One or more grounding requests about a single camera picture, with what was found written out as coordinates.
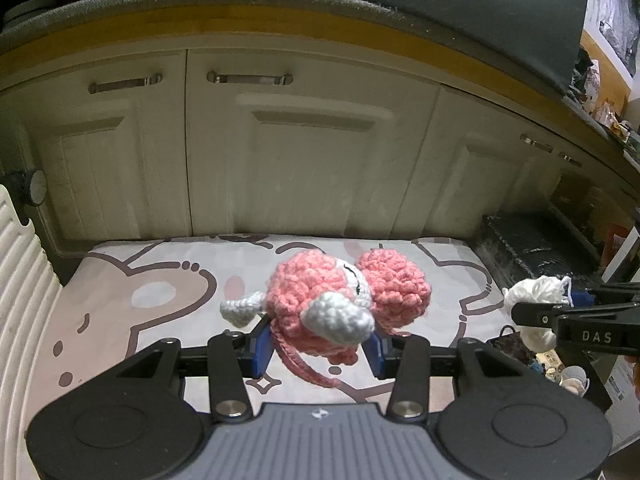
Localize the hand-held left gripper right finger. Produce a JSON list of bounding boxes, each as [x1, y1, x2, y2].
[[366, 334, 526, 421]]

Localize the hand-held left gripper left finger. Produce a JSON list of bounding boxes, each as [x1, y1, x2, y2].
[[117, 317, 275, 423]]

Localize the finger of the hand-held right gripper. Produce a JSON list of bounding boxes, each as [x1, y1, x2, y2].
[[511, 302, 601, 333], [570, 282, 640, 306]]

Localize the white yarn ball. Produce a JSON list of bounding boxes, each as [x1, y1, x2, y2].
[[501, 275, 573, 353]]

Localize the dark blue brown crochet scrunchie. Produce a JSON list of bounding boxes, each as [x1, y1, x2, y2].
[[487, 325, 546, 376]]

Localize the grey hat crochet doll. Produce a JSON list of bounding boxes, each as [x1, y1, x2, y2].
[[559, 365, 591, 396]]

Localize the black cardboard box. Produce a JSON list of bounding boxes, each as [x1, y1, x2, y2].
[[487, 327, 615, 413]]

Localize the pink white crochet doll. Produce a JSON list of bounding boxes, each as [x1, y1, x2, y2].
[[220, 251, 381, 390]]

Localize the white flat board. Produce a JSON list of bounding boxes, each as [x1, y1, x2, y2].
[[600, 225, 640, 283]]

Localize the red box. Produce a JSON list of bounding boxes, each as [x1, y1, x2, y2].
[[606, 226, 629, 262]]

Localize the black wrapped box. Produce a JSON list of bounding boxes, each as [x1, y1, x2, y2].
[[472, 214, 603, 291]]

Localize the pink crochet toy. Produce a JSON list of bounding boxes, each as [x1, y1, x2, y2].
[[357, 247, 433, 332]]

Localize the cream cabinet door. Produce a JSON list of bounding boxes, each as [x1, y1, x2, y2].
[[547, 157, 628, 266], [0, 52, 193, 256], [390, 87, 591, 243], [185, 49, 443, 241]]

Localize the cartoon printed blanket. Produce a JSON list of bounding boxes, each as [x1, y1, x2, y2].
[[37, 234, 511, 408]]

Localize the brown cardboard box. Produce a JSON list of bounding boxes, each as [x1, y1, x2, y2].
[[580, 27, 632, 117]]

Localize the white ribbed board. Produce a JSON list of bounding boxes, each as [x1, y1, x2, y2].
[[0, 185, 63, 456]]

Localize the round black dial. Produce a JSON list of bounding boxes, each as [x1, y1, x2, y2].
[[5, 169, 48, 206]]

